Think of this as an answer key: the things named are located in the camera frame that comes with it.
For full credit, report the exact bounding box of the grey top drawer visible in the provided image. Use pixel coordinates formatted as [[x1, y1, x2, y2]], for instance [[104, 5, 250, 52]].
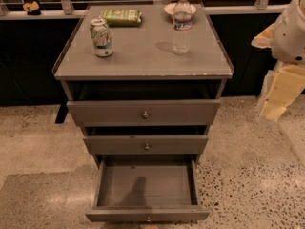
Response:
[[67, 99, 220, 127]]

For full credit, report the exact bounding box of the grey bottom drawer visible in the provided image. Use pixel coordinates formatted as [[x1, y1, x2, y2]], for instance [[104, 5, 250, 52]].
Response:
[[86, 156, 210, 222]]

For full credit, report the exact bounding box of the grey metal railing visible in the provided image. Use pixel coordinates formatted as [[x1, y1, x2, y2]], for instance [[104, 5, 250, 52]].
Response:
[[0, 0, 305, 21]]

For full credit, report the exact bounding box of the grey middle drawer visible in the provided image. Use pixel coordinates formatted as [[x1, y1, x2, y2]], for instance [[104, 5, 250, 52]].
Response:
[[84, 135, 208, 155]]

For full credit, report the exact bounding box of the small white bowl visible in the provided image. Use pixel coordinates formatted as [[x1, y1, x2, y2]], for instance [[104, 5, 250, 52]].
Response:
[[164, 3, 196, 20]]

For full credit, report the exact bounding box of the grey wooden drawer cabinet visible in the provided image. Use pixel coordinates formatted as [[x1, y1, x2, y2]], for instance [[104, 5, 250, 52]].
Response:
[[55, 5, 233, 163]]

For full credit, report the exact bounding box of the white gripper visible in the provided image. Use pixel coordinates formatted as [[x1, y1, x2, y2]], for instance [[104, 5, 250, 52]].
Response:
[[251, 0, 305, 121]]

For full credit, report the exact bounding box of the clear plastic water bottle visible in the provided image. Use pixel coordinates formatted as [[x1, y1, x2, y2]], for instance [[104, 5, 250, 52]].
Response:
[[173, 0, 193, 54]]

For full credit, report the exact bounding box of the green white soda can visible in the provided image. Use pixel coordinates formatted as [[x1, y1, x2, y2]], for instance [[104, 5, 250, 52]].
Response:
[[90, 18, 112, 57]]

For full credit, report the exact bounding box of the grey drawer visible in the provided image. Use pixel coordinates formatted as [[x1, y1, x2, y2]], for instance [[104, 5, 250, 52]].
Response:
[[67, 99, 220, 127], [84, 135, 208, 155], [86, 156, 210, 222]]

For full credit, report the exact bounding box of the yellow black small object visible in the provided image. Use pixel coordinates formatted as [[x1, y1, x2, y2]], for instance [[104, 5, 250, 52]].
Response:
[[23, 1, 41, 15]]

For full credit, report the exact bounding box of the green snack packet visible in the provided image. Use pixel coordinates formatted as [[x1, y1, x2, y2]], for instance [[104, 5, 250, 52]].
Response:
[[99, 9, 142, 27]]

